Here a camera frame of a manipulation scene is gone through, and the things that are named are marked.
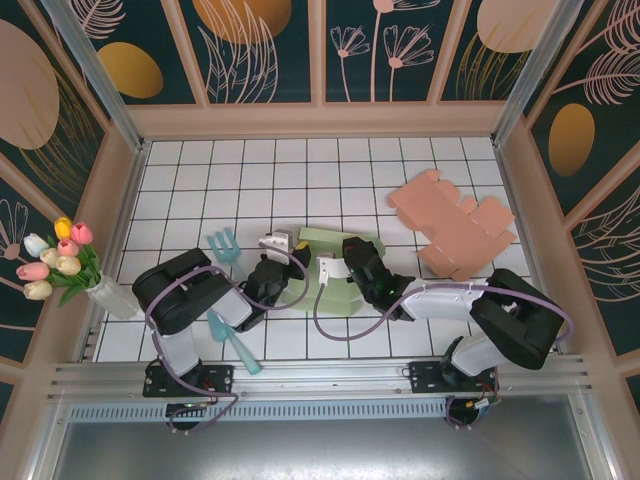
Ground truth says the light green paper box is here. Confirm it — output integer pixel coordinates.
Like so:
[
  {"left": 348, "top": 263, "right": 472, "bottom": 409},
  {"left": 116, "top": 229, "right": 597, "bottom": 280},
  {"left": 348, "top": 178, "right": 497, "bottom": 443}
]
[{"left": 279, "top": 225, "right": 389, "bottom": 317}]

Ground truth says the salmon pink paper box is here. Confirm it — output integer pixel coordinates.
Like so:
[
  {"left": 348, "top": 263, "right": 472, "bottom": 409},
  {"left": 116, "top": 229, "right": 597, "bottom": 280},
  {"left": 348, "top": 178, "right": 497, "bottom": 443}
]
[{"left": 387, "top": 168, "right": 517, "bottom": 282}]

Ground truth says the teal toy rake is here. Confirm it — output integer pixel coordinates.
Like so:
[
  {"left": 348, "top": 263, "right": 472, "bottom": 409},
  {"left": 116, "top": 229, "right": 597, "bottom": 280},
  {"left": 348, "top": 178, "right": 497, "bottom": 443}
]
[{"left": 207, "top": 227, "right": 245, "bottom": 274}]

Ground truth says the white ribbed vase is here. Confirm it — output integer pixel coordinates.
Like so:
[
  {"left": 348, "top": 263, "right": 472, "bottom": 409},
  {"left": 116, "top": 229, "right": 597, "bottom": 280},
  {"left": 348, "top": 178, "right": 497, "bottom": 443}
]
[{"left": 87, "top": 272, "right": 141, "bottom": 321}]

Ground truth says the blue white tulip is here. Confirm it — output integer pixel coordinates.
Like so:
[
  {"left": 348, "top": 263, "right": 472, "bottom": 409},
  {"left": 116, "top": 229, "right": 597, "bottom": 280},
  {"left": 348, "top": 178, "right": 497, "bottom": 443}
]
[{"left": 23, "top": 232, "right": 50, "bottom": 256}]

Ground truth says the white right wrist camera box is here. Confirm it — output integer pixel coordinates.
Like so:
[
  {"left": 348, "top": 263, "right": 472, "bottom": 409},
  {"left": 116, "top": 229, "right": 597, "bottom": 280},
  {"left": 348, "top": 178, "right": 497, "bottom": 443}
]
[{"left": 317, "top": 253, "right": 359, "bottom": 287}]

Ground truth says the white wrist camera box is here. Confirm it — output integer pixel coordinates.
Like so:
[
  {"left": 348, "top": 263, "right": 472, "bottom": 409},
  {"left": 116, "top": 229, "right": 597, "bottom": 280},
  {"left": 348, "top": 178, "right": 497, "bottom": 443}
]
[
  {"left": 317, "top": 253, "right": 359, "bottom": 287},
  {"left": 258, "top": 228, "right": 295, "bottom": 261}
]

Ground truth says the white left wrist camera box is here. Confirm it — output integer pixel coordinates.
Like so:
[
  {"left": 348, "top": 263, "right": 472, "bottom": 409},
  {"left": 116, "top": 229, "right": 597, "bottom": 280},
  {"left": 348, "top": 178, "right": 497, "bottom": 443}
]
[{"left": 258, "top": 228, "right": 295, "bottom": 261}]

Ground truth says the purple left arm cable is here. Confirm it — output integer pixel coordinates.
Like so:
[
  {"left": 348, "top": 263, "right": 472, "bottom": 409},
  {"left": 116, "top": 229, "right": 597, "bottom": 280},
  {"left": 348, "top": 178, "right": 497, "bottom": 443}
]
[{"left": 147, "top": 242, "right": 321, "bottom": 436}]

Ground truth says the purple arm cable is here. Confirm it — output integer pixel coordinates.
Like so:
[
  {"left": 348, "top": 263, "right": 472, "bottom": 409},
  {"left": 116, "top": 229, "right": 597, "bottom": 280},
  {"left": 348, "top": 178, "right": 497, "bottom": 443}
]
[
  {"left": 147, "top": 242, "right": 321, "bottom": 436},
  {"left": 313, "top": 272, "right": 574, "bottom": 431}
]

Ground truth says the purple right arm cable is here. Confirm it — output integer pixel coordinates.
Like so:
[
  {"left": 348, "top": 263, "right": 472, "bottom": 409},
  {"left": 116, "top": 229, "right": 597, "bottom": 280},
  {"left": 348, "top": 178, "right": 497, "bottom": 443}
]
[{"left": 313, "top": 272, "right": 574, "bottom": 431}]

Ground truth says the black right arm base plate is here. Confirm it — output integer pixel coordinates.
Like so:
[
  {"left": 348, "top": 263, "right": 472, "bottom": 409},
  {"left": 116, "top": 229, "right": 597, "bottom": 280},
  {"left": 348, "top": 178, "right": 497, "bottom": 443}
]
[{"left": 407, "top": 357, "right": 501, "bottom": 396}]

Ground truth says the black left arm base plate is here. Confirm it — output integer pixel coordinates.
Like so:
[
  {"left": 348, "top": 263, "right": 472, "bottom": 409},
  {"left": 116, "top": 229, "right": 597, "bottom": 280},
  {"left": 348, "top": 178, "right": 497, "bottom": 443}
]
[{"left": 143, "top": 360, "right": 236, "bottom": 399}]

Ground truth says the aluminium mounting rail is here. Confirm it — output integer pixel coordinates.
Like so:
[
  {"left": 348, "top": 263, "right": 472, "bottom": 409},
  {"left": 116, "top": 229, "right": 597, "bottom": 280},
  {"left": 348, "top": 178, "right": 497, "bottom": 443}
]
[{"left": 47, "top": 354, "right": 596, "bottom": 401}]

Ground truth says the slotted metal cable duct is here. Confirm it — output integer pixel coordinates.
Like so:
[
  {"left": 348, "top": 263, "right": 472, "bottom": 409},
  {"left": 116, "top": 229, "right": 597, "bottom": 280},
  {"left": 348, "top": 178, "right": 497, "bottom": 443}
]
[{"left": 64, "top": 402, "right": 451, "bottom": 422}]

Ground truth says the wall panel with flower outlines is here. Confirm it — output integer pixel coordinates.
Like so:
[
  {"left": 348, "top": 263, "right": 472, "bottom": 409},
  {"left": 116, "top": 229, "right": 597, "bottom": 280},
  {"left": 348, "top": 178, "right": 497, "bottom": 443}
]
[{"left": 323, "top": 0, "right": 436, "bottom": 106}]

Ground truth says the wall panel with orange circle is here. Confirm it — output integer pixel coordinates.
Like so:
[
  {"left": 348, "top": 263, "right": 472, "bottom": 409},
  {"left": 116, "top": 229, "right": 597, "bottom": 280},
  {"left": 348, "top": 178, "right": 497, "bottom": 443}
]
[{"left": 179, "top": 0, "right": 315, "bottom": 107}]

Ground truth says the wall panel with beige circle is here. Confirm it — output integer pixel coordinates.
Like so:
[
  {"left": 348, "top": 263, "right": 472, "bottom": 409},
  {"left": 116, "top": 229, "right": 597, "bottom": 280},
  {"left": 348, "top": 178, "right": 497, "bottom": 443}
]
[{"left": 438, "top": 0, "right": 544, "bottom": 104}]

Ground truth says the aluminium frame post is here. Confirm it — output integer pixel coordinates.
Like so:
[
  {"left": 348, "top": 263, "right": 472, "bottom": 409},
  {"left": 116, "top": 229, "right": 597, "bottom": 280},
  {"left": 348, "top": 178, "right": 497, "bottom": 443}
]
[
  {"left": 49, "top": 0, "right": 151, "bottom": 154},
  {"left": 491, "top": 0, "right": 584, "bottom": 146}
]

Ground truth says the wall panel with golden oval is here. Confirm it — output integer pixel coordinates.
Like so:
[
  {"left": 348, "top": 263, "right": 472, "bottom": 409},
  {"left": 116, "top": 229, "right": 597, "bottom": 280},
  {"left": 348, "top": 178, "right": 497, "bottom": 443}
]
[{"left": 74, "top": 0, "right": 202, "bottom": 107}]

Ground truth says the wall panel with golden ellipse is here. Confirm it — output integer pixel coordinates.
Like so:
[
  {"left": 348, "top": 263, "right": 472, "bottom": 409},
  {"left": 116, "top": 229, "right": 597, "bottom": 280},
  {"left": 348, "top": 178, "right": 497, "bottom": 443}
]
[{"left": 528, "top": 0, "right": 640, "bottom": 215}]

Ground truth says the wall panel with pink oval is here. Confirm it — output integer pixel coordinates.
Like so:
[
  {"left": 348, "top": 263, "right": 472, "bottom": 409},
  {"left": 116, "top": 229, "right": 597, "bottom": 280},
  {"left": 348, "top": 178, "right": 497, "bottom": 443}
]
[{"left": 0, "top": 0, "right": 110, "bottom": 202}]

